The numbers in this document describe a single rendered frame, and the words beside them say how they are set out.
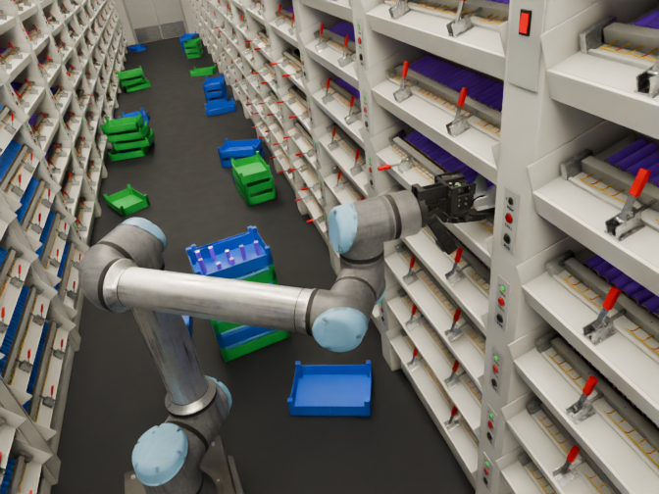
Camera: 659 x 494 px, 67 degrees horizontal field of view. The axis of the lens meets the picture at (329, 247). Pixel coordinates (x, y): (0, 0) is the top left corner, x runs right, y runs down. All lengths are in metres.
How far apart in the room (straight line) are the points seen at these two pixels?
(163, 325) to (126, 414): 0.92
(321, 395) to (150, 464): 0.76
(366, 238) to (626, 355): 0.45
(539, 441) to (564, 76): 0.75
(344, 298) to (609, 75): 0.52
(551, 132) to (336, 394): 1.41
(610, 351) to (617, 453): 0.19
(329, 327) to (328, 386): 1.15
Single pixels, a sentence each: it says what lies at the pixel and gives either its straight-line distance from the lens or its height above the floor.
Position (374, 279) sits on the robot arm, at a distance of 0.97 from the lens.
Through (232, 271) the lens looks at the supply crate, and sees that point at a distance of 1.98.
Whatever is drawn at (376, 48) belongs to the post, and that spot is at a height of 1.22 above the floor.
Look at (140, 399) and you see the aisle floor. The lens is 2.25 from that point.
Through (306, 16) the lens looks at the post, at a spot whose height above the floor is 1.22.
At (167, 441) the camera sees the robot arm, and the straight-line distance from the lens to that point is 1.51.
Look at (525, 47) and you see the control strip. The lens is 0.82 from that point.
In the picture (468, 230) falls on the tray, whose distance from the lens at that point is 1.11.
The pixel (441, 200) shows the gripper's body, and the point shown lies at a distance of 1.01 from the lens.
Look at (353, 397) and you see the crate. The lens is 1.98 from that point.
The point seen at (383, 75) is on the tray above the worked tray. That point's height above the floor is 1.15.
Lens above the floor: 1.53
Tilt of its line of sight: 33 degrees down
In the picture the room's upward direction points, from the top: 8 degrees counter-clockwise
